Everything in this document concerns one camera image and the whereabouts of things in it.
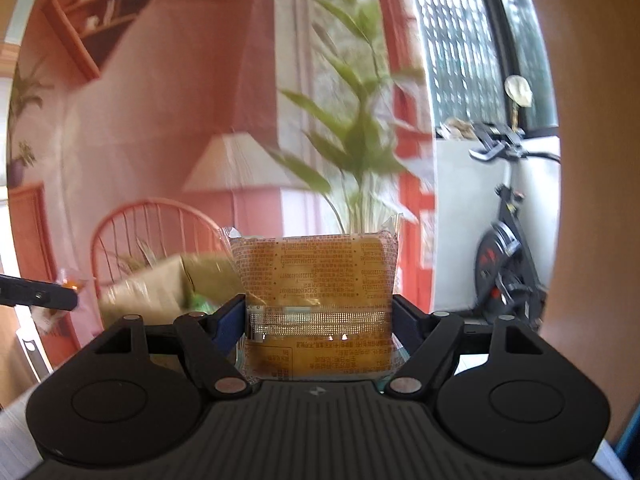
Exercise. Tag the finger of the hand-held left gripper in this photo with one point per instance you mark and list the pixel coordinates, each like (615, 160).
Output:
(45, 296)

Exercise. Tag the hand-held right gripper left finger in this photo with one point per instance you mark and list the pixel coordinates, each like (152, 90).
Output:
(230, 321)

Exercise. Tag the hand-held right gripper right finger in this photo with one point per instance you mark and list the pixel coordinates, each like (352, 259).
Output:
(406, 319)

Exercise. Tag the orange cream cracker packet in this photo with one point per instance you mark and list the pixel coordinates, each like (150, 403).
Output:
(72, 285)

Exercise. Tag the cardboard box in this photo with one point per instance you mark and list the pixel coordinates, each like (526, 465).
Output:
(145, 285)

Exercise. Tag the clear tray pack orange cakes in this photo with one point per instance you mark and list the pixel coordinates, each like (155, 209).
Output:
(315, 280)

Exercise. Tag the black exercise bike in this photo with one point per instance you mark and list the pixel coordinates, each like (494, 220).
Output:
(495, 260)

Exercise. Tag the curved wooden panel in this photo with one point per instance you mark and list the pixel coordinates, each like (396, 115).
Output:
(600, 160)

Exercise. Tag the blue chair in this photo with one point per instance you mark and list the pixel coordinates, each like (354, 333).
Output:
(628, 447)

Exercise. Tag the dark framed window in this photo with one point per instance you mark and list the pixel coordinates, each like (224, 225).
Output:
(492, 10)

